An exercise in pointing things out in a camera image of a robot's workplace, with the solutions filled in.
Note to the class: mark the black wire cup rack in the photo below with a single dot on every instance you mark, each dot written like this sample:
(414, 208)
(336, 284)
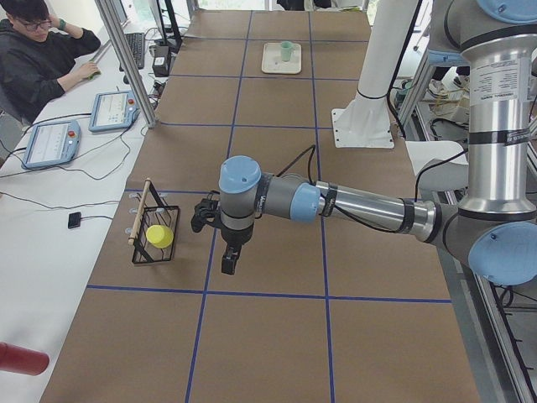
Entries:
(152, 209)

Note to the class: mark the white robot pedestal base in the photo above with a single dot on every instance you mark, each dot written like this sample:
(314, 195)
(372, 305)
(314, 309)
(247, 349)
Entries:
(365, 121)

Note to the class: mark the white plastic chair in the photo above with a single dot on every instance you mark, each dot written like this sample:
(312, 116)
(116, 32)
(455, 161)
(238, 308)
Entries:
(445, 161)

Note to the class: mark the yellow plastic cup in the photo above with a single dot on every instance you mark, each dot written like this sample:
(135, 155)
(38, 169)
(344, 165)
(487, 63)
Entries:
(160, 236)

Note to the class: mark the near blue teach pendant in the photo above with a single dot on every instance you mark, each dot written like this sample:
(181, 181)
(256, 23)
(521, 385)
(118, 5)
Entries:
(52, 144)

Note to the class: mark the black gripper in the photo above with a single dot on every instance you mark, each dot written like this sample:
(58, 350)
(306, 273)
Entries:
(236, 236)

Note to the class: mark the aluminium frame post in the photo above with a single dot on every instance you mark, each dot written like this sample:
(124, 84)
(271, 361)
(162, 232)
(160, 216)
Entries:
(116, 35)

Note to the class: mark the cream rabbit tray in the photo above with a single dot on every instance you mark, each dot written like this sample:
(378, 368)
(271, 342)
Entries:
(272, 63)

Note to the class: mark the far blue teach pendant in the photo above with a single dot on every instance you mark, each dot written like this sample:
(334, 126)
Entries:
(113, 111)

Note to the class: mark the black monitor stand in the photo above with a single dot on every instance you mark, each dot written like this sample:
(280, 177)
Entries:
(171, 37)

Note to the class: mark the blue teach pendant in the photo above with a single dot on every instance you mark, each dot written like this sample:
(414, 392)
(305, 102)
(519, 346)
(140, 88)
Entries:
(113, 111)
(52, 144)

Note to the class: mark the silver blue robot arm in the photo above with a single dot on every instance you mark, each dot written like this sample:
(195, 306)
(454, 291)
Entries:
(492, 230)

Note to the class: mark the black keyboard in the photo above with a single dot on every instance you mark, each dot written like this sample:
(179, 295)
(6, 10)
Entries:
(136, 44)

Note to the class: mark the person in black hoodie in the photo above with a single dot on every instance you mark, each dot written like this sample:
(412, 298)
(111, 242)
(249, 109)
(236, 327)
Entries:
(38, 55)

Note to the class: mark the light green plastic cup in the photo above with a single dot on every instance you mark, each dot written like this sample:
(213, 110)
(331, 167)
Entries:
(286, 50)

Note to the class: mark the red cylindrical bottle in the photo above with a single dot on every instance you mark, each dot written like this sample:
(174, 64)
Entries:
(21, 360)

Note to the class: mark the black power adapter box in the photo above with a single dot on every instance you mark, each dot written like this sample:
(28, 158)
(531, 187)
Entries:
(161, 61)

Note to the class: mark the small black puck device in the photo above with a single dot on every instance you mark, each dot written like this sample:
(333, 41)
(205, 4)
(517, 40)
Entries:
(74, 220)

